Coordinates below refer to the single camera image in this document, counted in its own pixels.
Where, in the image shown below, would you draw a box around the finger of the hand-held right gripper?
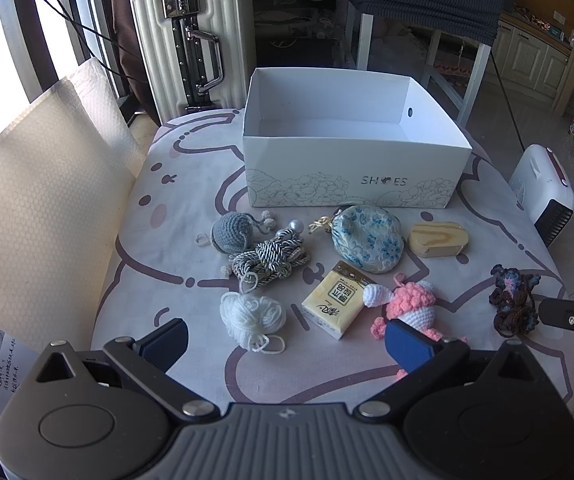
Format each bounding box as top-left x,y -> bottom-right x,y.
539,297 -> 574,357

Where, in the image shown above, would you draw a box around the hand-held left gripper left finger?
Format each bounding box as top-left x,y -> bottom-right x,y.
34,318 -> 220,422

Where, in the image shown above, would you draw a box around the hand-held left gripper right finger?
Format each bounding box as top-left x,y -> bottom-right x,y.
354,320 -> 540,421

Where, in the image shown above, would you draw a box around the pink crochet doll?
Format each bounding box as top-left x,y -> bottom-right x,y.
362,272 -> 468,381

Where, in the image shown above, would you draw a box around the dark crochet flower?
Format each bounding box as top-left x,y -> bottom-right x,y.
488,265 -> 542,338

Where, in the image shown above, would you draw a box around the yellow tissue packet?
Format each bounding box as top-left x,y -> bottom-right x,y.
301,260 -> 374,341

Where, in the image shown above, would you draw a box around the white yarn ball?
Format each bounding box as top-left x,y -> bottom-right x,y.
218,291 -> 288,353

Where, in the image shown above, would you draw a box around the wooden block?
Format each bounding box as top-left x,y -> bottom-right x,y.
408,212 -> 470,259

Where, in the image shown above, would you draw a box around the blue floral fabric pouch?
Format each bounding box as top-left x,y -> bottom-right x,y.
309,204 -> 405,275

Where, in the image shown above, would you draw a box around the grey crochet mouse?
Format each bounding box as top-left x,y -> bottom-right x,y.
196,210 -> 274,253

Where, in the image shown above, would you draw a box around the striped rope tassel with pearl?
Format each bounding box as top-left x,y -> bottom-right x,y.
219,219 -> 313,293

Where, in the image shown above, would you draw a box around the white shoe box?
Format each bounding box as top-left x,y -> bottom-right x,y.
241,66 -> 474,209

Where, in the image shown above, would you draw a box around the printed blanket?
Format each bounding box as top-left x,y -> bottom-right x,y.
90,107 -> 574,423

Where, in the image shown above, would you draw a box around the white space heater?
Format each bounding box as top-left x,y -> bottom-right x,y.
508,144 -> 574,248

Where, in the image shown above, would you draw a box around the handwritten paper sheet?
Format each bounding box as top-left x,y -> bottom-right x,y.
0,327 -> 43,418

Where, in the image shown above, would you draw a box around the white bubble wrap sheet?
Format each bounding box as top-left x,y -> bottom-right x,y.
0,57 -> 149,351

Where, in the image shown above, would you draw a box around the cream kitchen cabinets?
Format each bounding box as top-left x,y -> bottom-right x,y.
477,10 -> 574,116

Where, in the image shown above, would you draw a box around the white ribbed suitcase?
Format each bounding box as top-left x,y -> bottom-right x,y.
127,0 -> 258,126

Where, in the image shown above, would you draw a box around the brown curtain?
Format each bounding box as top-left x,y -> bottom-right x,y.
107,0 -> 163,126

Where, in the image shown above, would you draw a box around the thin black cable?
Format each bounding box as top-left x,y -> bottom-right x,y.
489,45 -> 528,153

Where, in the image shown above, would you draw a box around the white table frame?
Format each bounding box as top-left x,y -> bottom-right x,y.
347,5 -> 492,128

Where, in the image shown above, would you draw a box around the black window cable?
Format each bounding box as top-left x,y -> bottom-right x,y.
7,0 -> 140,83

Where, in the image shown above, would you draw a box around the dark window frame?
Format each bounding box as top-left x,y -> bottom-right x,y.
0,0 -> 133,171

